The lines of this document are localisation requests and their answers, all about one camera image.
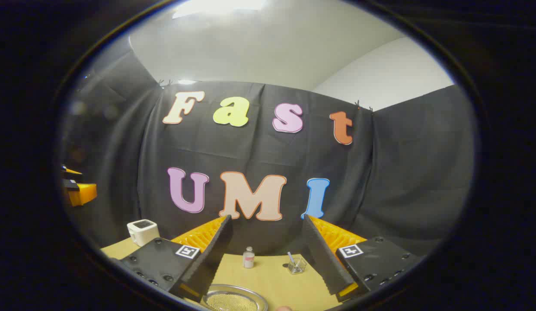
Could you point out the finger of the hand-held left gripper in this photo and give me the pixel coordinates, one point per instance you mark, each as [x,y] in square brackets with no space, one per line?
[71,171]
[83,194]

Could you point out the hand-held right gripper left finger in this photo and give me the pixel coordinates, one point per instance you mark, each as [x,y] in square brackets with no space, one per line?
[216,252]

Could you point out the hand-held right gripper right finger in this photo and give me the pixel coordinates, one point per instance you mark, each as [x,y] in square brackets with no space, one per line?
[322,255]

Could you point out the stainless steel pot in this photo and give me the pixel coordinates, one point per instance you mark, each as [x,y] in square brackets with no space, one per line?
[216,288]

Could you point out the thin straw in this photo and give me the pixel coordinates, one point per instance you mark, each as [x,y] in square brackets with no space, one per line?
[291,258]

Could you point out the clear bottle with pink label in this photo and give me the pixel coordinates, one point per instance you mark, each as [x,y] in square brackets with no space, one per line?
[249,259]

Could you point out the pile of yellow soybeans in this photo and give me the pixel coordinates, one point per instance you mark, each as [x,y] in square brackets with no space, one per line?
[231,302]

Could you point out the white toaster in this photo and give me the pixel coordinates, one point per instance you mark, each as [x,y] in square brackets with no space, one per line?
[142,233]

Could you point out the ceiling light panel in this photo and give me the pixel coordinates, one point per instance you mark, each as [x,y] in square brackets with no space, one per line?
[220,6]

